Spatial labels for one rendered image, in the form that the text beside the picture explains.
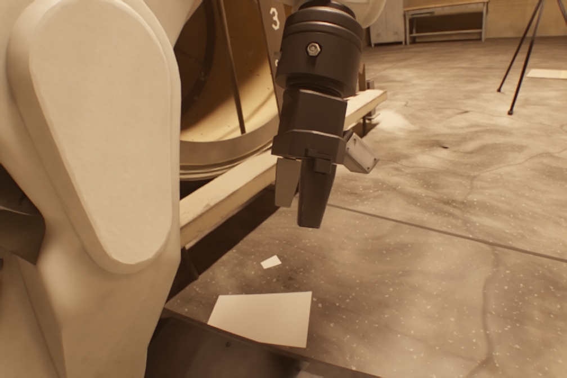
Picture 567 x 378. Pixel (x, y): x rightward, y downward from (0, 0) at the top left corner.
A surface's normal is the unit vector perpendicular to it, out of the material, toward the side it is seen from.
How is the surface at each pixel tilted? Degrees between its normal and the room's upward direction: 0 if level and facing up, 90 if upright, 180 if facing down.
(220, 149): 90
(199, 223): 90
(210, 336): 0
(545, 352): 0
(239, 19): 78
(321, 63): 66
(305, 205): 71
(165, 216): 90
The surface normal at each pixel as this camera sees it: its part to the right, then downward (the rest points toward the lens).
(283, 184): 0.24, 0.11
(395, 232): -0.17, -0.86
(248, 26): -0.62, 0.18
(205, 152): 0.79, 0.17
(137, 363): 0.91, 0.05
